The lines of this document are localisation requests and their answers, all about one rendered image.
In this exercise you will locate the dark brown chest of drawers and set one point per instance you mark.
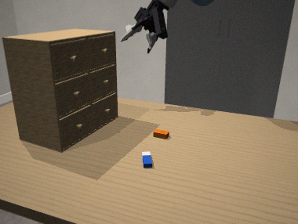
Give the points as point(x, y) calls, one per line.
point(31, 76)

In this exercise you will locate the white and blue eraser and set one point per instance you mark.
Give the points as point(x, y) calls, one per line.
point(147, 159)

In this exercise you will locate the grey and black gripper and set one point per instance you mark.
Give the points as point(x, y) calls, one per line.
point(147, 23)

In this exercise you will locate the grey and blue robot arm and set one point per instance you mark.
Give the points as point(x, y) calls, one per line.
point(159, 19)

